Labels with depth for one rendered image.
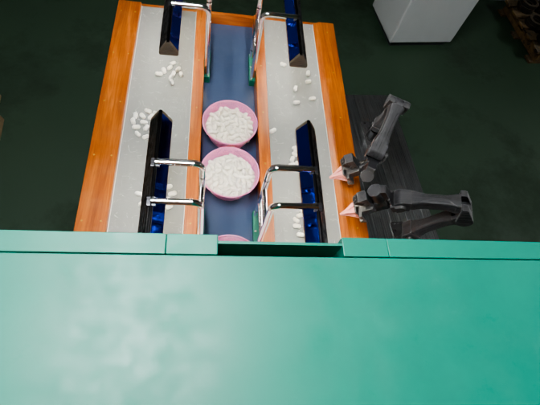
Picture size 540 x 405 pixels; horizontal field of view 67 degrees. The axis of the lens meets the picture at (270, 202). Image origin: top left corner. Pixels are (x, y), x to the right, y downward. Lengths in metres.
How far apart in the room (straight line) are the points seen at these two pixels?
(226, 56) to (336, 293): 1.98
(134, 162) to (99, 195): 0.22
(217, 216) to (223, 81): 0.80
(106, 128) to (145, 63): 0.46
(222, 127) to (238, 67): 0.49
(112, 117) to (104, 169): 0.28
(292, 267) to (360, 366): 0.15
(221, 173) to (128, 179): 0.40
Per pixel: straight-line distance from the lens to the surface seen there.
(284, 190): 1.85
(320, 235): 1.37
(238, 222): 1.81
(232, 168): 1.88
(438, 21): 3.97
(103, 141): 1.95
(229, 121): 2.02
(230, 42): 2.51
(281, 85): 2.23
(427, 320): 0.62
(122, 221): 1.76
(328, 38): 2.54
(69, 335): 0.56
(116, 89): 2.13
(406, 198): 1.64
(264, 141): 1.95
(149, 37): 2.41
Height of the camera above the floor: 2.32
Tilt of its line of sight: 61 degrees down
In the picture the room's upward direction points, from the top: 19 degrees clockwise
